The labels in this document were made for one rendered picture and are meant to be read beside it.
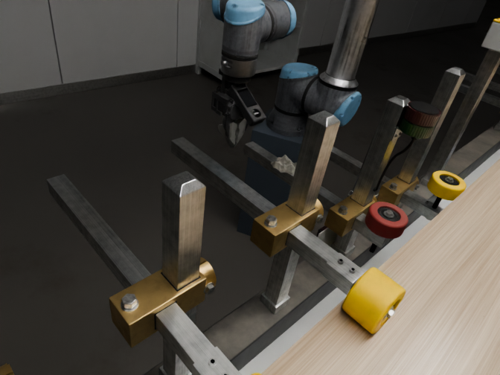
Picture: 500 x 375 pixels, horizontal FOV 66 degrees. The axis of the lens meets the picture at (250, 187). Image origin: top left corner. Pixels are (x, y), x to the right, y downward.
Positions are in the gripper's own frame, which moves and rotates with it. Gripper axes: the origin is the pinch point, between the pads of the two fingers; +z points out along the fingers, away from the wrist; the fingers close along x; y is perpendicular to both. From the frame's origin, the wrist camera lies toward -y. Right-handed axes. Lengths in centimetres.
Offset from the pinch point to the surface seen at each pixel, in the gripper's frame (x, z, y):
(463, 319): 13, -7, -68
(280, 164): 2.1, -4.7, -18.6
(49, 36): -30, 39, 223
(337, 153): -24.1, 0.8, -18.9
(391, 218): 0.4, -7.7, -47.7
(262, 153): 0.7, -3.4, -11.2
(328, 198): 0.9, -3.4, -33.2
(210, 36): -153, 43, 196
